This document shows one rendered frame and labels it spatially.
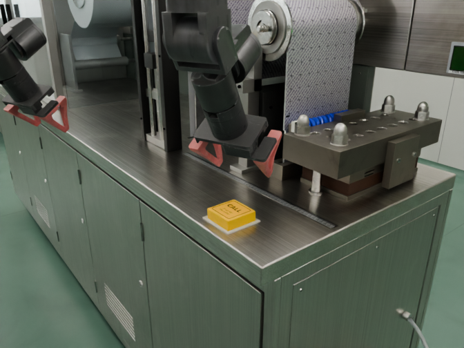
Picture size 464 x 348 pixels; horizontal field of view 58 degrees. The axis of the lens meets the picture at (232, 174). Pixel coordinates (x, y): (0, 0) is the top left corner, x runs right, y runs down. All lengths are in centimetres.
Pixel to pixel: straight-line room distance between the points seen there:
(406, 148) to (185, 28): 64
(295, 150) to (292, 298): 32
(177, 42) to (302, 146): 46
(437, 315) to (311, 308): 135
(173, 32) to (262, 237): 41
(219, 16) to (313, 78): 54
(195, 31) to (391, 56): 75
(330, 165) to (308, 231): 15
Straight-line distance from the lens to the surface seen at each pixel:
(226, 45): 55
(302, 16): 101
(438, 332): 211
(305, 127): 94
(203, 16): 52
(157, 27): 118
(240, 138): 63
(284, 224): 84
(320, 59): 106
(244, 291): 84
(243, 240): 78
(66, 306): 218
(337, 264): 89
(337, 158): 87
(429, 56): 115
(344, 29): 112
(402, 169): 104
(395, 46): 120
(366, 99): 128
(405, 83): 391
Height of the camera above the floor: 131
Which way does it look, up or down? 22 degrees down
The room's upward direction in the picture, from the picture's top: straight up
